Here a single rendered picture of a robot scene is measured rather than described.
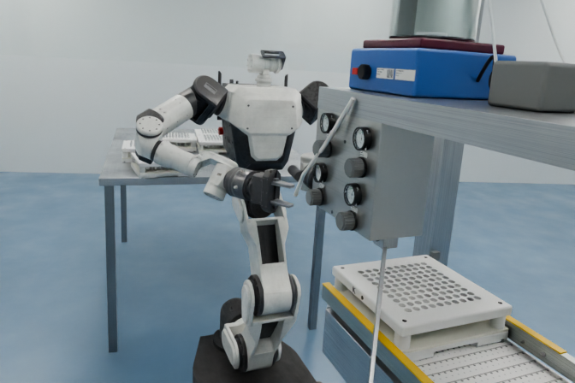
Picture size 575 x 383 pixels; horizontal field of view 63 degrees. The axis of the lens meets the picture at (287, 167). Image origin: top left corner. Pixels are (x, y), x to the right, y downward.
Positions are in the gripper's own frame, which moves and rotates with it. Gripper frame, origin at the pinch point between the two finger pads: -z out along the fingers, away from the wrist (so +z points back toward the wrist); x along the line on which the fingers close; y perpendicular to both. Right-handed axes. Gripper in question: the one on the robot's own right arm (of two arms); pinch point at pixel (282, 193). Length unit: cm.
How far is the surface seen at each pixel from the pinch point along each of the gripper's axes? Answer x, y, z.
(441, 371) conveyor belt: 13, 29, -55
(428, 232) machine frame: 1.5, -3.9, -39.5
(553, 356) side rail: 10, 16, -69
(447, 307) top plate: 6, 21, -52
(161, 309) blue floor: 106, -59, 122
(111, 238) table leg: 48, -18, 107
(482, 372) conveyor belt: 13, 25, -60
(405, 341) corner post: 9, 32, -49
